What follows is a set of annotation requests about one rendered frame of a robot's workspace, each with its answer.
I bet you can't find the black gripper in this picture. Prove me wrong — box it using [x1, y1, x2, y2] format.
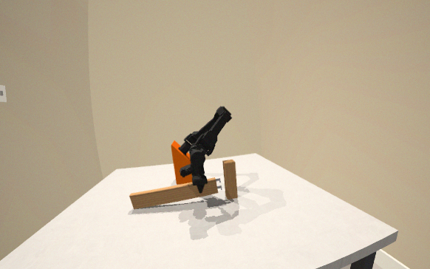
[190, 161, 208, 193]

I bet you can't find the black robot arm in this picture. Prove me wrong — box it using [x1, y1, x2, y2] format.
[178, 106, 232, 177]

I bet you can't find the wooden post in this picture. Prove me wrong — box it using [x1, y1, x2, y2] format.
[222, 160, 238, 200]

